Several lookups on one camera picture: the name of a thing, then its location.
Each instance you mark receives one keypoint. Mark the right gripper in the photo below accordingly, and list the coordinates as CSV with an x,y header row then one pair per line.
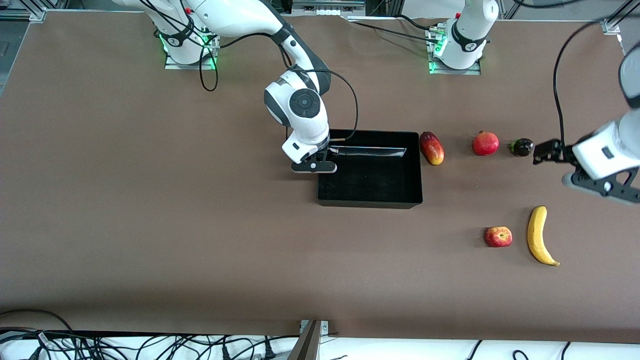
x,y
329,153

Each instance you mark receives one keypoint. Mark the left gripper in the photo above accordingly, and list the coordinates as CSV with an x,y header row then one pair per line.
x,y
555,150

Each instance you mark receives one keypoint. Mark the black rectangular plastic tray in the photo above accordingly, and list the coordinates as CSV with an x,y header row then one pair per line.
x,y
370,186

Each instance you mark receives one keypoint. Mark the yellow banana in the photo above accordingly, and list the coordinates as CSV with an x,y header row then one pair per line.
x,y
536,235

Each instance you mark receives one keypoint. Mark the red yellow apple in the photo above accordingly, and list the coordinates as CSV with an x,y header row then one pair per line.
x,y
498,237

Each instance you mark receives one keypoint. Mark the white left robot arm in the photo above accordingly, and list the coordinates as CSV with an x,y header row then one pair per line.
x,y
467,35

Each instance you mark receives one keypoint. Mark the dark purple mangosteen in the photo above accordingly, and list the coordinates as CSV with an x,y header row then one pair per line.
x,y
522,147

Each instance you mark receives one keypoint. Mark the red pomegranate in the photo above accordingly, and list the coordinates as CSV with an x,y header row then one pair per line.
x,y
486,144

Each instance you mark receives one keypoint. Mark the red yellow mango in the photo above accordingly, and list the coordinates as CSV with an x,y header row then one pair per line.
x,y
432,149

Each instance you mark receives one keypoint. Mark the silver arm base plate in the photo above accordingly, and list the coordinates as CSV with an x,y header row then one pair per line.
x,y
472,70
172,64

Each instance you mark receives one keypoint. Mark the aluminium frame corner profile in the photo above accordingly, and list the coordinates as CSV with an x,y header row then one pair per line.
x,y
20,16
612,25

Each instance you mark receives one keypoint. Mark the silver metal rail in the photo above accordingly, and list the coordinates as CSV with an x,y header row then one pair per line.
x,y
327,5

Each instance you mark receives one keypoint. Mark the aluminium profile post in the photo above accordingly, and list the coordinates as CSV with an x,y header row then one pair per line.
x,y
307,345

